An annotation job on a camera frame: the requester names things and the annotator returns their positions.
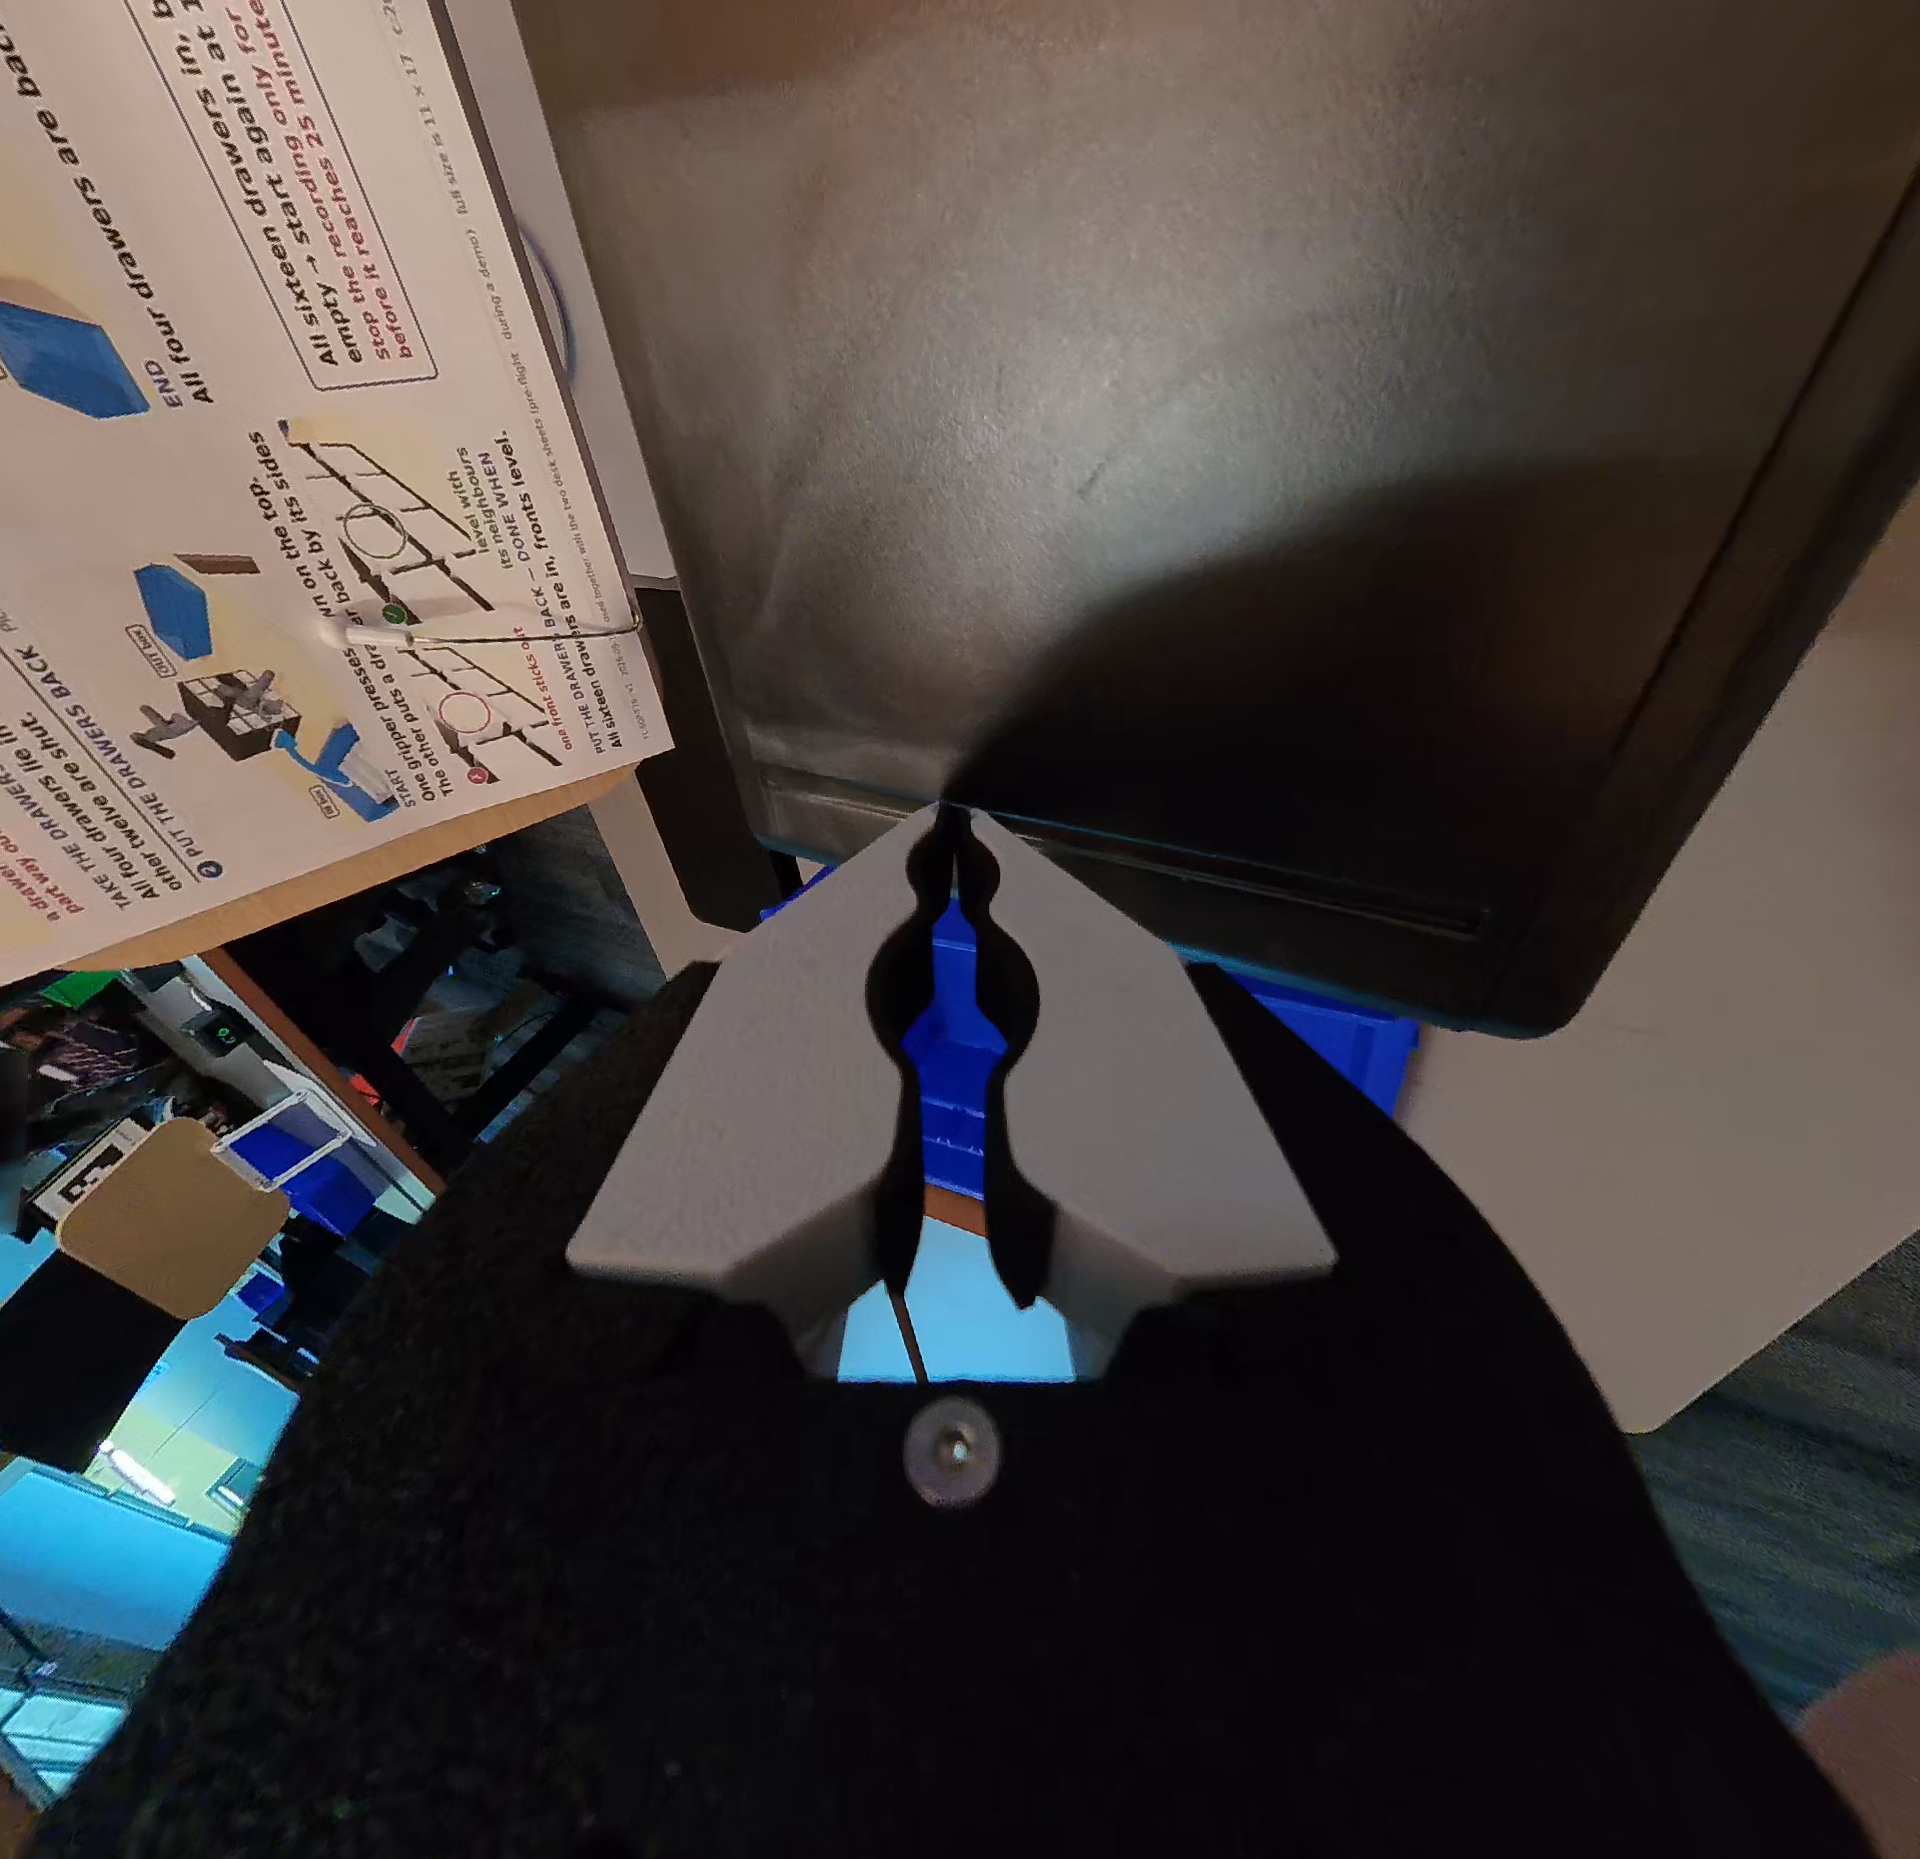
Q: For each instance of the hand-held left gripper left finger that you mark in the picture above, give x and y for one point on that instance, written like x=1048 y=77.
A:
x=751 y=1125

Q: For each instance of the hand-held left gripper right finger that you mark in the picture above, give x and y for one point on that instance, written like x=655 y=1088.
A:
x=1154 y=1125

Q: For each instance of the black small-parts drawer cabinet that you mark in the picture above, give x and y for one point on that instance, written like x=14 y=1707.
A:
x=1200 y=464

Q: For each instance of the white desk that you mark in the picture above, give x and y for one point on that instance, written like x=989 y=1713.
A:
x=1725 y=1065

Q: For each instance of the blue storage bin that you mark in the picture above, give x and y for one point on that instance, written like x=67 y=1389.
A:
x=1328 y=1041

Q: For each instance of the cardboard backing board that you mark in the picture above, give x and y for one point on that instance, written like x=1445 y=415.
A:
x=373 y=877

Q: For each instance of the white paper sheet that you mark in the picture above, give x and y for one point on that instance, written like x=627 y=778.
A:
x=608 y=450

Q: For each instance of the printed instruction sheet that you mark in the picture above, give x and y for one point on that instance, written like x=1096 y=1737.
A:
x=226 y=390

